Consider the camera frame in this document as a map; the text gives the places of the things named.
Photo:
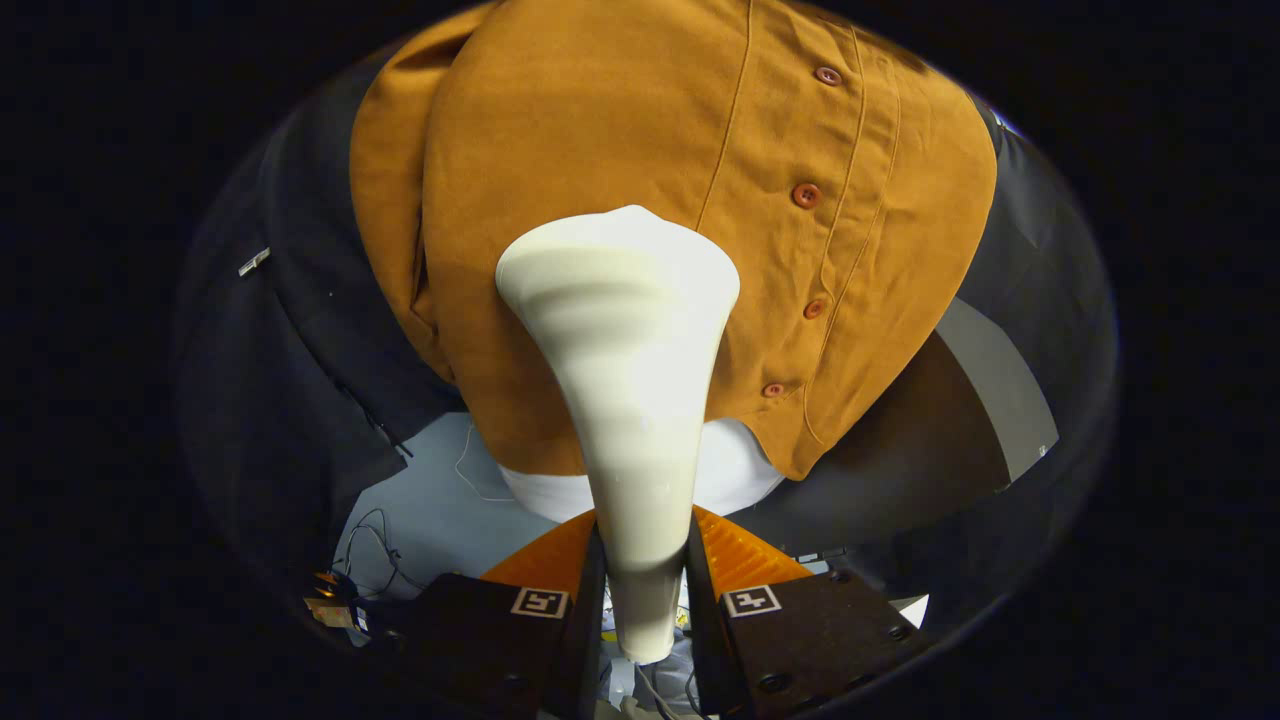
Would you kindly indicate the white mannequin torso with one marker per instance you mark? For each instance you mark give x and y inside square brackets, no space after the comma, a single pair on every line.
[735,470]

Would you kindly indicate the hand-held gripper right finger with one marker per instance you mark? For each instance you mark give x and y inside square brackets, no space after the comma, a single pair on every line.
[703,650]

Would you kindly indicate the black backdrop cloth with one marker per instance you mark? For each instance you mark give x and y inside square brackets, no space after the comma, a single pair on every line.
[280,400]

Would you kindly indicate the grey side table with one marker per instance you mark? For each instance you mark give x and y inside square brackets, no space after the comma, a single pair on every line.
[990,400]

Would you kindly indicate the white garment steamer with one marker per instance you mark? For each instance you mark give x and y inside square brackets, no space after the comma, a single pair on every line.
[620,330]

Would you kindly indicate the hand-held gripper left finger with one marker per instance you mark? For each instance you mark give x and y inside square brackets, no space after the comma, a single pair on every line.
[588,650]

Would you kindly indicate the brown button shirt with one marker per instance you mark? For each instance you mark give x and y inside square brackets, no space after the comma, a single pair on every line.
[600,130]

